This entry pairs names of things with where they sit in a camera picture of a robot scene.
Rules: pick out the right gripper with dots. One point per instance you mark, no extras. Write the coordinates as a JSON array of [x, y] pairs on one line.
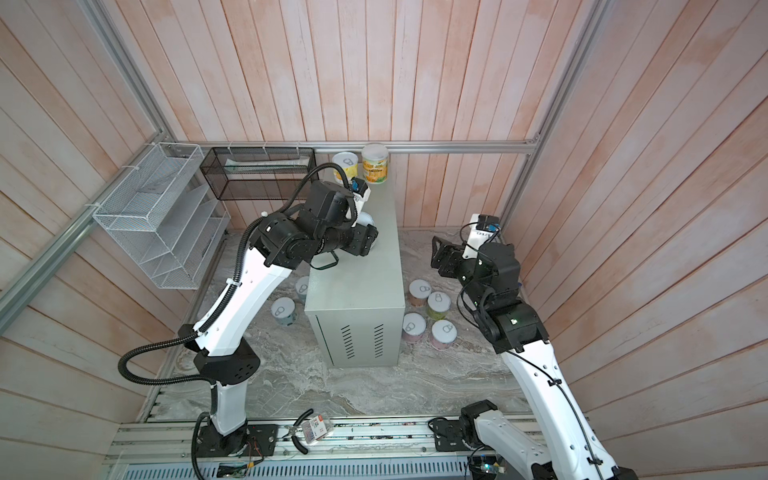
[[449, 252]]

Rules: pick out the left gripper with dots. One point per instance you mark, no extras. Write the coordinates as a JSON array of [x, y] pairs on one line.
[[361, 240]]

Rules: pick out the teal label can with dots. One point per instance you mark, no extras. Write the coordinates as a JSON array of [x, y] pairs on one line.
[[301, 288], [364, 219]]

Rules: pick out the orange yellow label can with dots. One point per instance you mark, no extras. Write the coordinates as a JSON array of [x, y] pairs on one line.
[[375, 161]]

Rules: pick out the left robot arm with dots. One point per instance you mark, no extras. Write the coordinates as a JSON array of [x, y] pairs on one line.
[[270, 249]]

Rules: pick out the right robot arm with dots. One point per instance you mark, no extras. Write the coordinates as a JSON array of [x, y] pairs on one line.
[[540, 396]]

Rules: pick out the green label can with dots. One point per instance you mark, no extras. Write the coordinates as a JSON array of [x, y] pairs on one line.
[[438, 305]]

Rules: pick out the brown label can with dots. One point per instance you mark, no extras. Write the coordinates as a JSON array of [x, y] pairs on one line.
[[418, 292]]

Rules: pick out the light pink label can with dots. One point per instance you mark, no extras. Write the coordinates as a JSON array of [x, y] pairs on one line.
[[413, 327]]

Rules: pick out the grey metal cabinet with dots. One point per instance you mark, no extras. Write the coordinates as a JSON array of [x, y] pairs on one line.
[[356, 308]]

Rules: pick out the blue label can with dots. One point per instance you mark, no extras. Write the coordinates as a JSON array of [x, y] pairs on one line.
[[283, 311]]

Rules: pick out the black mesh wall basket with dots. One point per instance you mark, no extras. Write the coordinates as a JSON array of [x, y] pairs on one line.
[[256, 173]]

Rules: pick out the white wire mesh shelf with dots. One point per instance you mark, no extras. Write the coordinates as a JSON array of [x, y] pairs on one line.
[[165, 221]]

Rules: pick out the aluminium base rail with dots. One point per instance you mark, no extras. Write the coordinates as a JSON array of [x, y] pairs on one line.
[[358, 448]]

